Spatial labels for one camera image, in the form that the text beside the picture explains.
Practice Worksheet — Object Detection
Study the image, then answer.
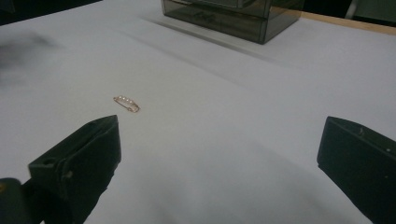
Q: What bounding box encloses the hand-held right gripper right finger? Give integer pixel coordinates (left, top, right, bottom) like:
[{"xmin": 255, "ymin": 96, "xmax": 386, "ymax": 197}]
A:
[{"xmin": 317, "ymin": 116, "xmax": 396, "ymax": 224}]

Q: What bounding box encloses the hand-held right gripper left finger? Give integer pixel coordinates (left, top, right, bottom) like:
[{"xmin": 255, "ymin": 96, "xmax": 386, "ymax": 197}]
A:
[{"xmin": 27, "ymin": 114, "xmax": 122, "ymax": 224}]

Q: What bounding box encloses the gold pearl brooch pin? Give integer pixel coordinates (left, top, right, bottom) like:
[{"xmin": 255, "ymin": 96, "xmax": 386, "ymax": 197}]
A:
[{"xmin": 112, "ymin": 94, "xmax": 141, "ymax": 114}]

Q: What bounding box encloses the smoky transparent drawer box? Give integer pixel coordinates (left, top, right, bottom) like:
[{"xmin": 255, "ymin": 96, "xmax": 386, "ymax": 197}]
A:
[{"xmin": 161, "ymin": 0, "xmax": 306, "ymax": 45}]

